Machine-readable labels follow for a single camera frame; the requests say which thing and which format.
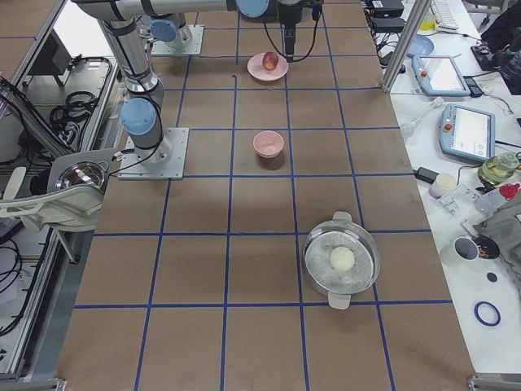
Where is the glass pot with handles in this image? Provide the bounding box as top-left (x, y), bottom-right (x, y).
top-left (303, 211), bottom-right (381, 310)

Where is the black power adapter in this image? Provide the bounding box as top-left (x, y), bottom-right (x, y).
top-left (413, 167), bottom-right (439, 185)

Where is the red apple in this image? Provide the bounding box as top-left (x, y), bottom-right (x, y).
top-left (261, 51), bottom-right (279, 72)

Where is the pink bowl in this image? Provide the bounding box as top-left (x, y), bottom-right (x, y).
top-left (252, 130), bottom-right (284, 159)

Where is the white plastic chair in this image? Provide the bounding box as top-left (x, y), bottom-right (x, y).
top-left (1, 167), bottom-right (103, 232)

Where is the aluminium frame post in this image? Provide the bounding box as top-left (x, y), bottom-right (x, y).
top-left (380, 0), bottom-right (431, 93)

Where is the blue plate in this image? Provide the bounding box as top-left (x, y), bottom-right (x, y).
top-left (406, 34), bottom-right (435, 58)

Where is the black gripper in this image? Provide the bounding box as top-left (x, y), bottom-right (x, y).
top-left (283, 21), bottom-right (296, 55)

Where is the pink plate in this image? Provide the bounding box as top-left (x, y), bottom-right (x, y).
top-left (247, 51), bottom-right (289, 81)

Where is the clear light bulb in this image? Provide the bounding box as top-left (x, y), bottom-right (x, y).
top-left (400, 97), bottom-right (444, 139)

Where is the glass teapot yellow liquid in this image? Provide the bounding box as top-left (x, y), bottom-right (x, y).
top-left (478, 152), bottom-right (519, 186)

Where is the steel mixing bowl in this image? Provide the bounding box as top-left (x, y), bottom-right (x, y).
top-left (55, 161), bottom-right (106, 190)

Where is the blue rubber ring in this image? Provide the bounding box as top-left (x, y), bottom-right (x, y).
top-left (474, 301), bottom-right (501, 327)

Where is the red plastic toy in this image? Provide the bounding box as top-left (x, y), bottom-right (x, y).
top-left (499, 183), bottom-right (520, 201)

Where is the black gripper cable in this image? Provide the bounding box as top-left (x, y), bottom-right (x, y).
top-left (263, 0), bottom-right (325, 64)

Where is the black round cap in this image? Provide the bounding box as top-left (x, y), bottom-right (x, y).
top-left (487, 272), bottom-right (497, 283)

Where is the clear plastic tray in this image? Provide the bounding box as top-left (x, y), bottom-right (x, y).
top-left (437, 184), bottom-right (480, 216)

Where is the white keyboard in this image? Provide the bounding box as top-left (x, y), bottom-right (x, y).
top-left (431, 0), bottom-right (459, 33)

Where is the lower teach pendant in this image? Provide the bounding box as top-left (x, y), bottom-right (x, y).
top-left (439, 103), bottom-right (496, 162)

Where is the lavender cup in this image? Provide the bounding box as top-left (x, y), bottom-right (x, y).
top-left (428, 173), bottom-right (457, 199)

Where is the teach pendant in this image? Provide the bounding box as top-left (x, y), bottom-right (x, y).
top-left (439, 103), bottom-right (496, 162)
top-left (411, 55), bottom-right (471, 97)

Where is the white round bun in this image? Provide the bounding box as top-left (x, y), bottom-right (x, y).
top-left (329, 246), bottom-right (355, 272)

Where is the white mug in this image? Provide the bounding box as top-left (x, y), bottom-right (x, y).
top-left (440, 236), bottom-right (479, 265)

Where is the upper teach pendant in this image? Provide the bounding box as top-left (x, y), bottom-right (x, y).
top-left (411, 55), bottom-right (471, 97)

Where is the grey cloth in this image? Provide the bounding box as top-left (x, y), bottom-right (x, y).
top-left (474, 195), bottom-right (521, 289)

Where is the dark small bowl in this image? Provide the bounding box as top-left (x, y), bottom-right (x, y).
top-left (474, 235), bottom-right (500, 259)

